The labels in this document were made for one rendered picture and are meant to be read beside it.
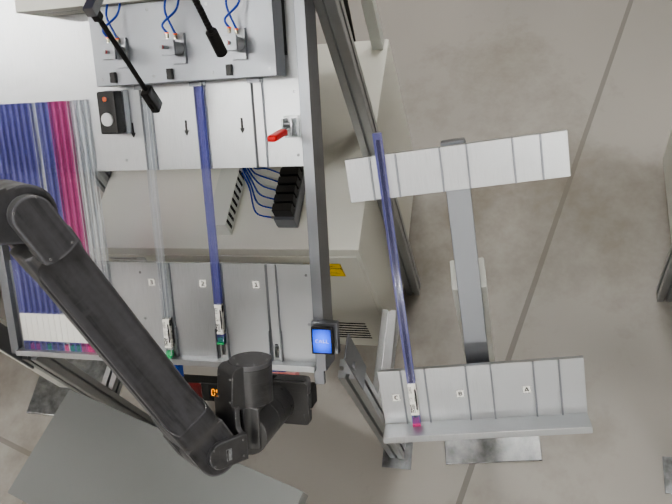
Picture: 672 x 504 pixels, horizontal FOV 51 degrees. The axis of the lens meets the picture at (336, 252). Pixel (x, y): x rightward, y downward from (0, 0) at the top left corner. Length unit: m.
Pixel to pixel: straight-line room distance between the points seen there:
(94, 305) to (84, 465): 0.85
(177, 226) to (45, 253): 1.03
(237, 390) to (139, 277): 0.56
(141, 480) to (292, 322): 0.46
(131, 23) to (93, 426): 0.84
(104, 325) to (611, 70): 2.16
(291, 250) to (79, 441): 0.61
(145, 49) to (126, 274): 0.44
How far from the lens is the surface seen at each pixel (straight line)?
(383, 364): 1.75
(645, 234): 2.27
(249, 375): 0.92
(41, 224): 0.72
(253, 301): 1.33
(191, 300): 1.39
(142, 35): 1.29
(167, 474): 1.51
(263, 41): 1.20
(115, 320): 0.80
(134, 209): 1.83
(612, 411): 2.03
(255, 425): 0.94
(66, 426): 1.66
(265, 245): 1.61
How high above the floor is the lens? 1.92
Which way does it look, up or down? 57 degrees down
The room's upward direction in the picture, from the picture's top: 25 degrees counter-clockwise
